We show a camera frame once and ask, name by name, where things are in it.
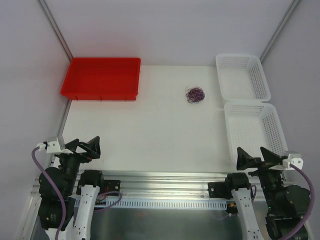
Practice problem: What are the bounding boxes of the thin wire bundle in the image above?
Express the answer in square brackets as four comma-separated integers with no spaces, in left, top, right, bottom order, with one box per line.
[185,86,206,105]

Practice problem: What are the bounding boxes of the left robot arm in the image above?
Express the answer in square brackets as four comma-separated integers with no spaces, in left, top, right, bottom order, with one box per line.
[31,136,105,240]

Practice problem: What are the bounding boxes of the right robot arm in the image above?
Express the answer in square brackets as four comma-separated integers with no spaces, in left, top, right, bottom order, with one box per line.
[224,147,315,240]

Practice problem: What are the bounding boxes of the near white perforated basket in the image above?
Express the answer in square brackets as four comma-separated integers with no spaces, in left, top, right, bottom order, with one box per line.
[224,100,288,171]

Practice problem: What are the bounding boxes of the white perforated basket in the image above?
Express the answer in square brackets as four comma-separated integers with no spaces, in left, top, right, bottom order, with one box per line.
[215,53,271,102]
[224,100,288,171]

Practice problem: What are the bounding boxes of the red plastic tray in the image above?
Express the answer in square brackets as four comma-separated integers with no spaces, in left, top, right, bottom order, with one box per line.
[60,57,141,101]

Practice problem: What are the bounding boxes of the far white perforated basket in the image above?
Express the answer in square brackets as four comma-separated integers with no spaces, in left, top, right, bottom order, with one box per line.
[215,53,271,102]

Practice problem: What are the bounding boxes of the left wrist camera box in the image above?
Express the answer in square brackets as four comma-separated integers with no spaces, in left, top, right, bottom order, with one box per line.
[37,136,66,154]

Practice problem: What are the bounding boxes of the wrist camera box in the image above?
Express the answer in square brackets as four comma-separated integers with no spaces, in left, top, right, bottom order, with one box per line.
[37,136,66,154]
[282,150,304,170]

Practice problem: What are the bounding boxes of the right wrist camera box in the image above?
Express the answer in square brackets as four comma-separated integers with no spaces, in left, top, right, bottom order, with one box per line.
[282,150,304,170]

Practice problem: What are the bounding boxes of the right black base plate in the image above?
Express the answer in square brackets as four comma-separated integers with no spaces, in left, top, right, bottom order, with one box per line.
[207,181,253,200]

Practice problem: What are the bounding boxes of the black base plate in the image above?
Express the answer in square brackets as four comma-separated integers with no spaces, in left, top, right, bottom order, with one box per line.
[75,179,121,195]
[207,181,253,200]

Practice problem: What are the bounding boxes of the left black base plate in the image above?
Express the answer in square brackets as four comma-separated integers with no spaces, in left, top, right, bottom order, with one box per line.
[75,179,121,195]

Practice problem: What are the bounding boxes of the aluminium mounting rail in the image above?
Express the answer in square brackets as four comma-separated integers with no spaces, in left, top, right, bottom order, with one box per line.
[30,170,298,201]

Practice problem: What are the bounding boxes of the white slotted cable duct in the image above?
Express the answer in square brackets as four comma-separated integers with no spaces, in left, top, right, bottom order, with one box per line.
[113,198,227,211]

